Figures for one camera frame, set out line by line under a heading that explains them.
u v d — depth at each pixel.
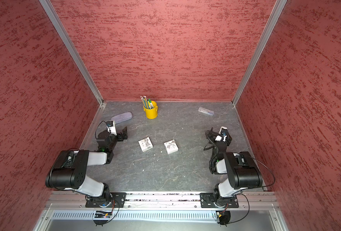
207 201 0.74
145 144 0.92
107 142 0.72
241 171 0.45
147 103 1.02
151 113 1.08
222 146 0.69
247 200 0.64
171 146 0.90
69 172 0.45
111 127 0.79
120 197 0.76
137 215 0.77
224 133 0.74
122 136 0.86
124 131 0.88
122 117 1.07
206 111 1.14
